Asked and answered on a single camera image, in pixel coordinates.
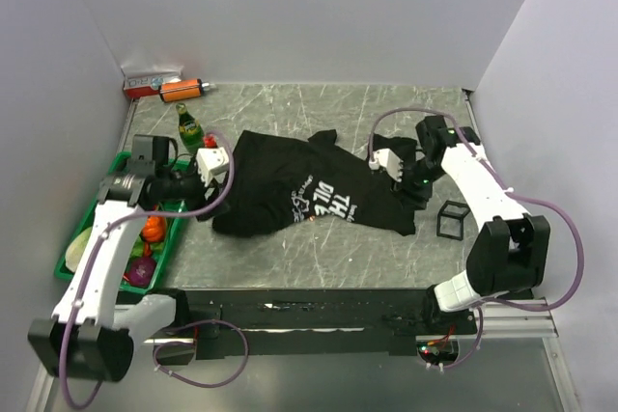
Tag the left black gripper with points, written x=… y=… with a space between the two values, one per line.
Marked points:
x=200 y=190

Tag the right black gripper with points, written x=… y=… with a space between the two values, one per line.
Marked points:
x=407 y=190

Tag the black printed t-shirt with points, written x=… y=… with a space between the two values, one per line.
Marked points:
x=281 y=181

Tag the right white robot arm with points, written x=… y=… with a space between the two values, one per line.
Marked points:
x=510 y=251

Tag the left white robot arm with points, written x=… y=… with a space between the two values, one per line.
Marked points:
x=85 y=337

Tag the green plastic tray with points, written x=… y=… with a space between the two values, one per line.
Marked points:
x=161 y=252

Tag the orange fruit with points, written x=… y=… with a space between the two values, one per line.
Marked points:
x=154 y=230

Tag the green glass bottle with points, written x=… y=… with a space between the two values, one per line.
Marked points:
x=191 y=132

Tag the purple red onion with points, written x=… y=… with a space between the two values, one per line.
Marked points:
x=141 y=272

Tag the orange cylinder tool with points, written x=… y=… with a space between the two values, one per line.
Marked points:
x=186 y=89

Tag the red white cardboard box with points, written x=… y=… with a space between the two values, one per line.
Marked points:
x=138 y=84

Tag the lettuce head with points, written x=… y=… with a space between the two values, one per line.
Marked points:
x=79 y=247

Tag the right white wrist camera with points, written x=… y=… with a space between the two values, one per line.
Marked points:
x=388 y=161

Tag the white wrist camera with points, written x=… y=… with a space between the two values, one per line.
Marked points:
x=210 y=163
x=388 y=161

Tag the black wire frame cube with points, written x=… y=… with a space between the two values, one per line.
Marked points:
x=451 y=212

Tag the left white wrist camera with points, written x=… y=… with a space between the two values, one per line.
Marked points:
x=210 y=163

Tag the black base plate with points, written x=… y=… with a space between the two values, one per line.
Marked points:
x=233 y=342

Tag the aluminium rail frame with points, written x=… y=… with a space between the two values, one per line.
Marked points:
x=512 y=322

